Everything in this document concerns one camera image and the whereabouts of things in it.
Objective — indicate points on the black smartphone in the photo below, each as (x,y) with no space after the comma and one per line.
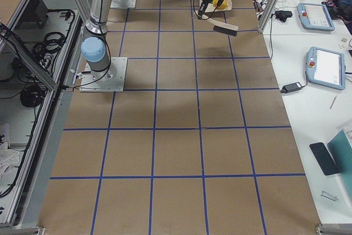
(324,159)

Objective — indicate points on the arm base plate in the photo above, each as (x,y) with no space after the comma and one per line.
(123,4)
(112,81)

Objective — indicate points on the beige hand brush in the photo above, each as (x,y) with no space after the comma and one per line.
(221,27)

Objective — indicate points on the blue teach pendant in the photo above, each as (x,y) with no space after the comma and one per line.
(315,17)
(326,68)

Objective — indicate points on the yellow sponge piece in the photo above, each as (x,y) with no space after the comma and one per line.
(223,5)

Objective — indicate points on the beige plastic dustpan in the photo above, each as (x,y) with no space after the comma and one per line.
(210,8)

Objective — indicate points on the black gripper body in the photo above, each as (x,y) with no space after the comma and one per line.
(203,6)

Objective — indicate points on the black power adapter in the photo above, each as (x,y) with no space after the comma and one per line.
(292,87)

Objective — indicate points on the blue teach pendant near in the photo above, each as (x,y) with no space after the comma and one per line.
(326,68)

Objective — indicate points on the blue teach pendant far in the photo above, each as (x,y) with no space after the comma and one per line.
(315,17)

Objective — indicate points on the teal notebook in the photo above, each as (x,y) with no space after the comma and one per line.
(340,149)

